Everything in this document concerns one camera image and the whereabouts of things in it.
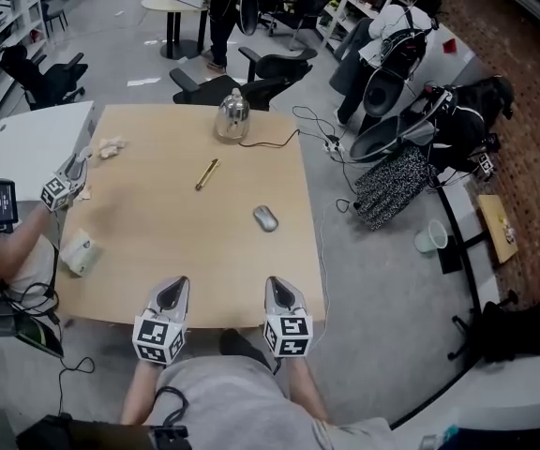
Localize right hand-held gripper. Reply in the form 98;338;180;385
262;275;314;360

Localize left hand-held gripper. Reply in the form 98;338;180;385
131;275;191;369

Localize grey computer mouse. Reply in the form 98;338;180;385
251;203;280;234

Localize person's right forearm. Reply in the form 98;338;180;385
284;355;333;425

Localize person's left forearm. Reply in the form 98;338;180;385
120;360;164;427

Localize white tissue box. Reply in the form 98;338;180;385
58;227;105;279

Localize person's grey shirt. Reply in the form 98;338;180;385
144;353;398;450

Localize yellow utility knife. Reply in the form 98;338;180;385
194;157;222;192

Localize black chest-worn pack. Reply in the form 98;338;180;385
16;412;190;450

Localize speckled black white bag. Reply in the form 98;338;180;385
353;144;441;233

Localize pale plastic bin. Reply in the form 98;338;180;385
413;218;450;256

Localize crumpled white tissue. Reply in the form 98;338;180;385
97;135;128;160

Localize steel kettle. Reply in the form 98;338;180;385
213;87;252;144

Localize white board on table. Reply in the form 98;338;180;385
0;100;96;203

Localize black office chair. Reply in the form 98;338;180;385
168;45;319;113
0;44;89;111

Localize wooden board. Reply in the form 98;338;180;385
477;194;520;265

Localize idle hand-held gripper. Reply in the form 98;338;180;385
476;151;496;178

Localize round beige table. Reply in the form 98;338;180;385
140;0;211;61

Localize black kettle cable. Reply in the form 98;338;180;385
237;127;302;151

